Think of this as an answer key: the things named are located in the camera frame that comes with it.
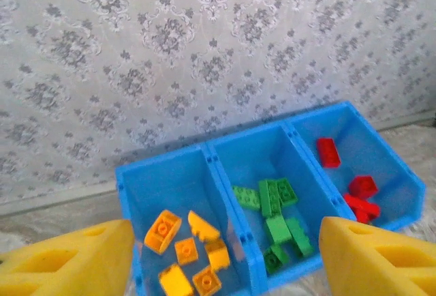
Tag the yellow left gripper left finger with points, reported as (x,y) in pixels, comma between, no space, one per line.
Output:
(68,262)

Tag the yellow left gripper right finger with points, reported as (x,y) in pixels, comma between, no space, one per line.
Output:
(374,262)

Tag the long red lego brick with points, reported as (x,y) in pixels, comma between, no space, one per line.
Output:
(328,152)
(370,210)

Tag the orange lego brick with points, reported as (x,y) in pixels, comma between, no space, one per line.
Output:
(185,250)
(206,280)
(161,231)
(175,280)
(218,255)

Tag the curved orange lego piece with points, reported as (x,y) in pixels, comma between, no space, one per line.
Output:
(202,226)

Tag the right blue plastic bin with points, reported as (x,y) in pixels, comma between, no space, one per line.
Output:
(51,201)

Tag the blue three-compartment plastic bin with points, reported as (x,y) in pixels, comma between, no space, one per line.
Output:
(259,152)

